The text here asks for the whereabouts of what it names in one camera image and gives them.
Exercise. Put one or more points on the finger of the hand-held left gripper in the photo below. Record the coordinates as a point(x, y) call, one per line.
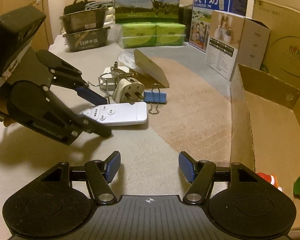
point(90, 95)
point(95, 128)

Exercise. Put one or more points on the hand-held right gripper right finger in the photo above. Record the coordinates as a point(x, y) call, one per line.
point(186, 167)

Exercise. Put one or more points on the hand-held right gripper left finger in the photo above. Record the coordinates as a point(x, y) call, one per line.
point(113, 166)

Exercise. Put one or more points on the white charger plug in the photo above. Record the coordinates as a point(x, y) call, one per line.
point(107, 76)

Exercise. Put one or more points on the beige travel plug adapter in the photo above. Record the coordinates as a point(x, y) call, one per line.
point(126, 86)

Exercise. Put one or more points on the white remote control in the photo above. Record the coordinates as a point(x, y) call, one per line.
point(130, 112)

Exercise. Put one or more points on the blue binder clip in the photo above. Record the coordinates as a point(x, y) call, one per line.
point(155, 97)

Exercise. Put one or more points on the shallow cardboard tray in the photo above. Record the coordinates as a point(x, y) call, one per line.
point(272, 130)

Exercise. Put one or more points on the small tissue packet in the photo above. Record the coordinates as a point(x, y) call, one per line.
point(126, 58)

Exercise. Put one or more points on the black food container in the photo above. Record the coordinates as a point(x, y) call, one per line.
point(87, 40)
point(83, 20)

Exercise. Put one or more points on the brown cardboard card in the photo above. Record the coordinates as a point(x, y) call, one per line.
point(150, 66)

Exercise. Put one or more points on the green tissue packs bundle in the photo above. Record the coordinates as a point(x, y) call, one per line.
point(140, 33)

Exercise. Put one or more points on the red toy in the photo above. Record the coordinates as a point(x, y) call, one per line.
point(267, 180)

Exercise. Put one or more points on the black bag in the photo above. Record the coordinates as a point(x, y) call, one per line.
point(76, 6)

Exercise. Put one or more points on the green cow milk carton box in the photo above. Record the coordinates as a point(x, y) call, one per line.
point(145, 2)

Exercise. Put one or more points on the white product box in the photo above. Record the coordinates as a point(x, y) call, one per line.
point(222, 47)

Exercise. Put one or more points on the blue milk carton box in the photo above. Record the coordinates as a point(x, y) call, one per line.
point(205, 10)

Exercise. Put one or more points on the large brown cardboard box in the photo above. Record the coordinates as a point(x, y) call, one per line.
point(287, 30)

